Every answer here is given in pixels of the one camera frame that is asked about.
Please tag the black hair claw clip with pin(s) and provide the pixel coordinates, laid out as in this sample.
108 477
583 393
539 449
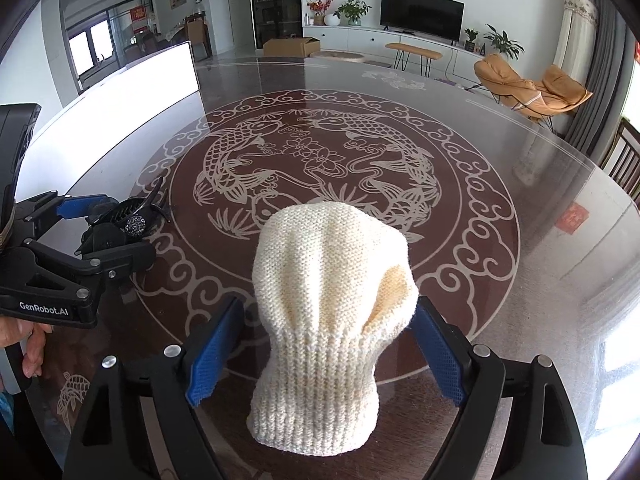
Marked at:
132 222

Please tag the cream knitted glove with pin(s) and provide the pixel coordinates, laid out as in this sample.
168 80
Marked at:
320 310

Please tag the dark wooden chair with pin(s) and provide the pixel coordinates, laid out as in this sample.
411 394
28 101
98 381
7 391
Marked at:
625 155

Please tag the person's left hand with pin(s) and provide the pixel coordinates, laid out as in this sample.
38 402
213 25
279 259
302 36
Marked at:
34 355

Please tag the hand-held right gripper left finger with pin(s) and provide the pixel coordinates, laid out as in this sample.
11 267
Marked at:
215 350

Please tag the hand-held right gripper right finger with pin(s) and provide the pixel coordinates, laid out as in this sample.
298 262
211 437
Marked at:
442 355

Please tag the orange lounge chair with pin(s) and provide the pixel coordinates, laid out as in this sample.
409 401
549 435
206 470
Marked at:
505 77

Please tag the broad-leaf potted plant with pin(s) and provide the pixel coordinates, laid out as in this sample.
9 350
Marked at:
502 42

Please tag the wooden bench stool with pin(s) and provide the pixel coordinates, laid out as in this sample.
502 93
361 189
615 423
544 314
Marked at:
412 50

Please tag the bushy green potted plant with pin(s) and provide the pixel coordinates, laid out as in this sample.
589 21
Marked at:
352 10

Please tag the white round vase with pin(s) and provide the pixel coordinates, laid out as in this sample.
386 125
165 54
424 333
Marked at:
331 20

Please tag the red flower arrangement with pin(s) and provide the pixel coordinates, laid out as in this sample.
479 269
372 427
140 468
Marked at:
317 7

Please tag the white television cabinet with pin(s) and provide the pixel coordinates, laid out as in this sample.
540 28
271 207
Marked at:
365 37

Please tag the small potted plant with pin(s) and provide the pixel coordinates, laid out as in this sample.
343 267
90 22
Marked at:
470 40

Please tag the dark glass display cabinet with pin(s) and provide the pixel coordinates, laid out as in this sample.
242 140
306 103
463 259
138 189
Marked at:
275 0

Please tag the wooden dining chair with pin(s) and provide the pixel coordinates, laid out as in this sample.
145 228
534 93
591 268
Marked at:
197 37

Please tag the cardboard box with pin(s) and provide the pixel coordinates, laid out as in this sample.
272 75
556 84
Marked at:
290 47

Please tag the covered standing air conditioner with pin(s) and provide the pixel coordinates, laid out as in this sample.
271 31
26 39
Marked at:
575 35

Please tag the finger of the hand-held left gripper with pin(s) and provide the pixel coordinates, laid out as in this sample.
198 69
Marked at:
75 206
125 257

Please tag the round beige floor mat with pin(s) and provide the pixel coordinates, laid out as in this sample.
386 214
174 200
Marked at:
336 56

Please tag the grey curtain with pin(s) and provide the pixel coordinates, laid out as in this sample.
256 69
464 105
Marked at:
605 85

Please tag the flat screen television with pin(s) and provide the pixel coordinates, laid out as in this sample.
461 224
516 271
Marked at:
422 12

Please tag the red door poster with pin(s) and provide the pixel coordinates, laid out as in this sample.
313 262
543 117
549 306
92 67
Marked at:
140 20

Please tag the red paper sticker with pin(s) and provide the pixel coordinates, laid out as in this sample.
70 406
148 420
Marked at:
572 219

